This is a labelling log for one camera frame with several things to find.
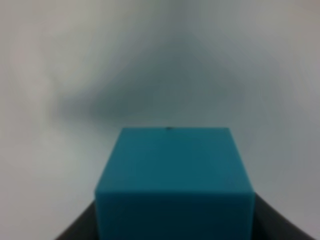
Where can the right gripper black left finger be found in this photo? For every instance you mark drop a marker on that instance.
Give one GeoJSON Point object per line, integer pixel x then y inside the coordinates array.
{"type": "Point", "coordinates": [85, 227]}

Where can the blue cube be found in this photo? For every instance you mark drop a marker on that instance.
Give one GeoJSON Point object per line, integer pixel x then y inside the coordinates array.
{"type": "Point", "coordinates": [175, 184]}

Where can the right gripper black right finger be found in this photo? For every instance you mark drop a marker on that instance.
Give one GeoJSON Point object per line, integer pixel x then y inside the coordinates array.
{"type": "Point", "coordinates": [268, 224]}

